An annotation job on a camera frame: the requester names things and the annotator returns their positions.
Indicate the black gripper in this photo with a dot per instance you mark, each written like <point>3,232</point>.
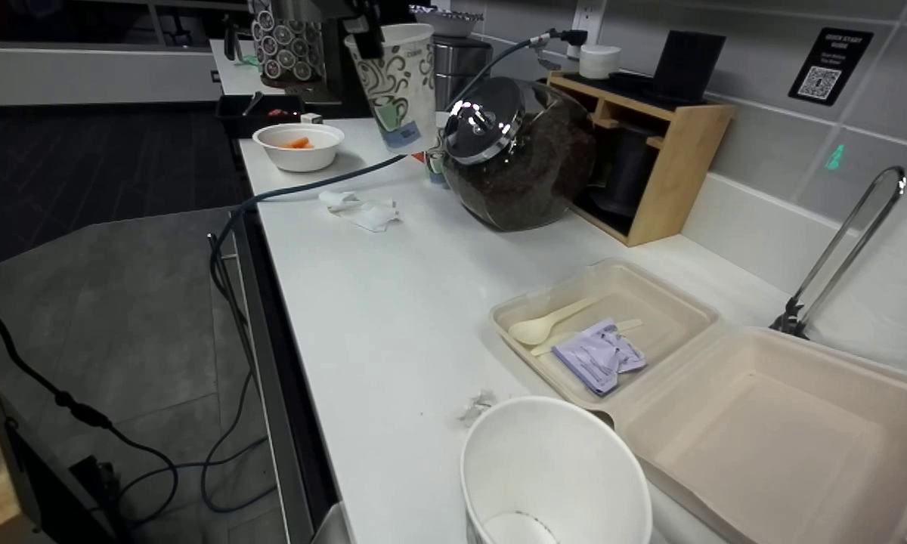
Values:
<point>345,13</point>

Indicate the tall patterned paper cup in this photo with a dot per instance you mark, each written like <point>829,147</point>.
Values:
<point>399,81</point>

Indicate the small white lidded cup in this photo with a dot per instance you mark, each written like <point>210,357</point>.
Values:
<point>601,61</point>

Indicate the beige styrofoam clamshell pack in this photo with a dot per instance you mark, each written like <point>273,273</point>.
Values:
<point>776,442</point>

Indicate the silver box appliance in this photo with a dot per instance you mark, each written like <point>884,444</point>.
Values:
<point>465,64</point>

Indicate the white bowl with orange snack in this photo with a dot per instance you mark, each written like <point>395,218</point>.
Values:
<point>301,152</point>

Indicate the crumpled clear plastic wrapper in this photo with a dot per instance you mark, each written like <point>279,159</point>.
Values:
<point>367,211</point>

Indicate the glass coffee bean jar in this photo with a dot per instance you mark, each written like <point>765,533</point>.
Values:
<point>514,167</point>

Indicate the white background counter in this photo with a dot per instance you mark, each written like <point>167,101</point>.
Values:
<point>91,77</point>

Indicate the black box on organizer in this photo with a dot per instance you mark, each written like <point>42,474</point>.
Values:
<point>692,64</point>

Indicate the wooden countertop organizer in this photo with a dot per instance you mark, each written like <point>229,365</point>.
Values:
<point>674,171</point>

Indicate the cream plastic spoon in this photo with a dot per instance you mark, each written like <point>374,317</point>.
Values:
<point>540,324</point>

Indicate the purple napkin packet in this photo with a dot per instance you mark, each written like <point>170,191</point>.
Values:
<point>601,357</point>

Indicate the large white bowl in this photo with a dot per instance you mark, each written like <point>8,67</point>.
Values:
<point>532,465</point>

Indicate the black QR code sign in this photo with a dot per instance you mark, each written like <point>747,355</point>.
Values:
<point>827,64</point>

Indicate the black equipment stand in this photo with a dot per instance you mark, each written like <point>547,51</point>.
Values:
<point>39,486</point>

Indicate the white wall outlet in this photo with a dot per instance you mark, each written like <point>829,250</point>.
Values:
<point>586,19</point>

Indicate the green wall sticker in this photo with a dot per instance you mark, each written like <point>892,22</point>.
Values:
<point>835,159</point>

